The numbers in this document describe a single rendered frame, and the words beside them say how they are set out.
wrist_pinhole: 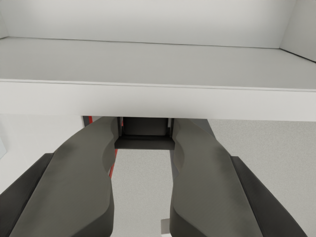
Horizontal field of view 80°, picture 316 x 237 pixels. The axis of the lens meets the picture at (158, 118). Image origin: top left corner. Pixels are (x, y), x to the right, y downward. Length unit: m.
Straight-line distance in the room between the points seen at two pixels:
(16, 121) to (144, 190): 1.40
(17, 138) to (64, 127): 0.08
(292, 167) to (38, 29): 1.78
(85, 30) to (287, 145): 1.55
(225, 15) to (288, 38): 0.06
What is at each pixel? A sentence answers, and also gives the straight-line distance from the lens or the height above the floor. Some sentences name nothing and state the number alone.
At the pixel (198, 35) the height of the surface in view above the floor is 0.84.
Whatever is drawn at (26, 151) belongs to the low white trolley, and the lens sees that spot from 0.39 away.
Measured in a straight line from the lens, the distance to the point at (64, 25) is 0.19.
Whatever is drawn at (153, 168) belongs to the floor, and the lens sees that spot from 1.47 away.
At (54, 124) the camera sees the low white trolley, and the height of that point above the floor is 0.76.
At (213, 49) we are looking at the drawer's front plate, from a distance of 0.17.
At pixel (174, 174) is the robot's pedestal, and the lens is 0.71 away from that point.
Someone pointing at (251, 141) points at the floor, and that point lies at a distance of 1.47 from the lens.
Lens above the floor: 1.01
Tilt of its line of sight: 58 degrees down
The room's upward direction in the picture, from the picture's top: 177 degrees clockwise
